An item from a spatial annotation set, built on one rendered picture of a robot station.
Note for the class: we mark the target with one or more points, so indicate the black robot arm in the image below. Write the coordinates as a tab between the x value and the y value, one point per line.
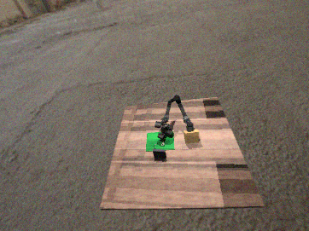
186	119

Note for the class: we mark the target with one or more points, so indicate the green circuit board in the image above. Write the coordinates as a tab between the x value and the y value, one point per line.
153	142

